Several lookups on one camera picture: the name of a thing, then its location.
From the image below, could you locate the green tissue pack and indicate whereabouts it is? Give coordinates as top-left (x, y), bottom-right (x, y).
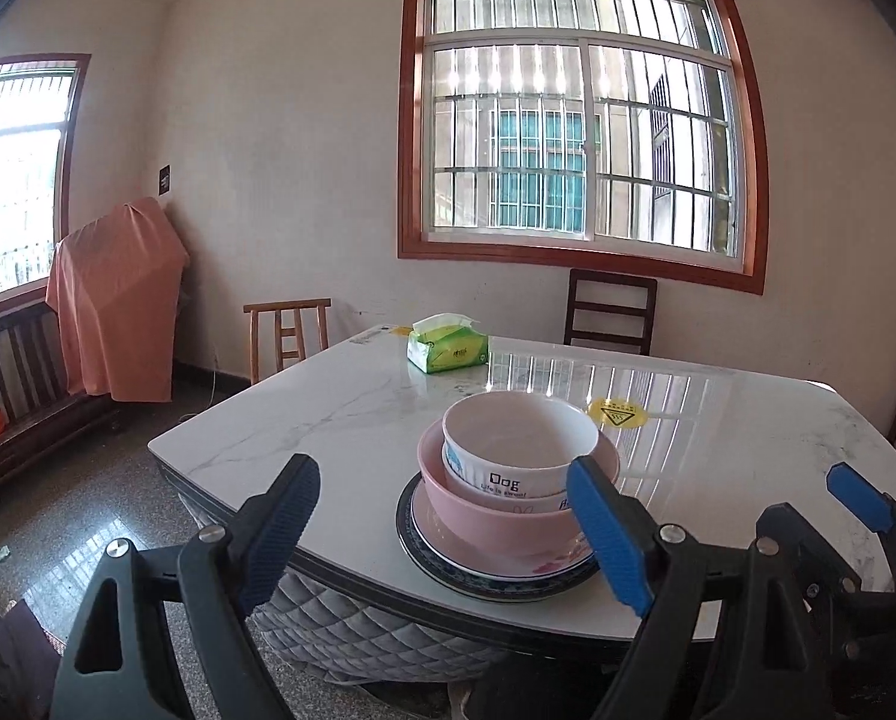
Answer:
top-left (407, 313), bottom-right (489, 376)

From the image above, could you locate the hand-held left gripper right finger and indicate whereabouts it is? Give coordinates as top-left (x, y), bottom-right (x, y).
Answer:
top-left (566, 456), bottom-right (835, 720)

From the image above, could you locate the light wooden chair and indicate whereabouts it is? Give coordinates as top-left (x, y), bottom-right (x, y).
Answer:
top-left (242, 298), bottom-right (333, 386)

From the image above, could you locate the dark wooden bench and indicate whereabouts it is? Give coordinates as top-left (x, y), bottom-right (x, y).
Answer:
top-left (0, 300), bottom-right (127, 503)

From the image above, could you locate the small wooden framed window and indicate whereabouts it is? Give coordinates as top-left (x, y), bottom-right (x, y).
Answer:
top-left (0, 52), bottom-right (91, 316)

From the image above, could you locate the dark wooden chair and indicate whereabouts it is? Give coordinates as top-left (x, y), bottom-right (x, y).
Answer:
top-left (563, 268), bottom-right (659, 357)

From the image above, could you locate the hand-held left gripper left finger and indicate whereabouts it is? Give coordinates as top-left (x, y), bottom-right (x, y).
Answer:
top-left (50, 454), bottom-right (321, 720)

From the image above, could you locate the white bowl with blue band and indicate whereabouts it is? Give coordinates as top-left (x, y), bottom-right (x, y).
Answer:
top-left (442, 390), bottom-right (600, 500)

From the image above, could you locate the yellow round sticker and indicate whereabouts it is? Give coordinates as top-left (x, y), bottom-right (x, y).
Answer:
top-left (587, 396), bottom-right (650, 428)

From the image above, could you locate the blue patterned plate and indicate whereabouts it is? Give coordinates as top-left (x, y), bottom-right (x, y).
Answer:
top-left (395, 469), bottom-right (603, 603)

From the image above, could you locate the large wooden framed window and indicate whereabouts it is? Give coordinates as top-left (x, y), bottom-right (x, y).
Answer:
top-left (397, 0), bottom-right (770, 295)

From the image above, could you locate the grey quilted table skirt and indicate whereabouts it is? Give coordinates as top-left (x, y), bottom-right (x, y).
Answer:
top-left (249, 566), bottom-right (644, 683)

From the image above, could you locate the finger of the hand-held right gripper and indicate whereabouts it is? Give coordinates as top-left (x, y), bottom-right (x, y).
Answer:
top-left (826, 463), bottom-right (896, 586)
top-left (754, 502), bottom-right (863, 602)

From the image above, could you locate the orange cloth cover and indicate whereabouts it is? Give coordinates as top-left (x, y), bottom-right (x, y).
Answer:
top-left (45, 197), bottom-right (190, 402)

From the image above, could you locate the white bowl with pink band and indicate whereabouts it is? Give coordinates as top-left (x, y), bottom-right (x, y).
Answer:
top-left (443, 450), bottom-right (580, 516)

